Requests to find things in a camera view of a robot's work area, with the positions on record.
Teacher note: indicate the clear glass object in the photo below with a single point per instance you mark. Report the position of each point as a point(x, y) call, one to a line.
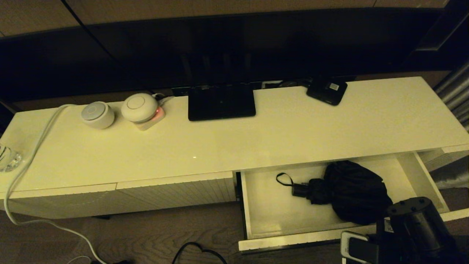
point(8, 159)

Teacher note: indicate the white ribbed flat cabinet panel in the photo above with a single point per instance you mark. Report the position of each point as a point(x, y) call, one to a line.
point(176, 194)

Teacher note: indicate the white power strip red light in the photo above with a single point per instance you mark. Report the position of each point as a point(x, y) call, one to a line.
point(150, 125)

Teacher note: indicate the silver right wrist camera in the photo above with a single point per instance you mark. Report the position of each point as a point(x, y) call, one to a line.
point(346, 244)

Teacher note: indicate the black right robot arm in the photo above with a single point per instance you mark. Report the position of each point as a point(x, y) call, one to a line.
point(417, 223)

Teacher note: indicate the white dome-shaped device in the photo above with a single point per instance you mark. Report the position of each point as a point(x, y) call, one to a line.
point(139, 107)

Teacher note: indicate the white TV cabinet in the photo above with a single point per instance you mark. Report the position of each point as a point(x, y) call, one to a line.
point(183, 146)

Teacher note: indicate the white fabric bundle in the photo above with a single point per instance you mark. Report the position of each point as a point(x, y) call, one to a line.
point(456, 178)

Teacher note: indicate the grey pleated curtain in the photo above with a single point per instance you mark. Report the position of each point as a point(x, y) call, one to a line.
point(454, 95)

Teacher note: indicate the black television screen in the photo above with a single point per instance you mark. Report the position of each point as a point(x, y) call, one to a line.
point(256, 47)

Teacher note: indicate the white speaker with grey top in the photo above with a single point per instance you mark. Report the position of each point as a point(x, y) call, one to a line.
point(97, 114)

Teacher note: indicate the dark wooden cabinet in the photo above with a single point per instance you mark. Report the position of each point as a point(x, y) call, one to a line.
point(439, 36)

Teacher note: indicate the white ribbed curved cabinet panel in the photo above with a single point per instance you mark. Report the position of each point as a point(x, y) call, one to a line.
point(66, 203)

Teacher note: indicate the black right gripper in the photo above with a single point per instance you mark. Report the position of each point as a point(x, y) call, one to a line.
point(386, 234)

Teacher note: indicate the small black set-top box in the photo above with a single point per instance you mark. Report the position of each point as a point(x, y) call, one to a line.
point(326, 91)

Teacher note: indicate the white ribbed drawer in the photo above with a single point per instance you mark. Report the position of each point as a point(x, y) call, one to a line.
point(271, 209)

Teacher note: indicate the black flat TV base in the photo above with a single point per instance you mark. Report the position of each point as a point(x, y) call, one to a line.
point(220, 104)

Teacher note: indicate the black folding umbrella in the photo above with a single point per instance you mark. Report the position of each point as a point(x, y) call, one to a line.
point(351, 190)

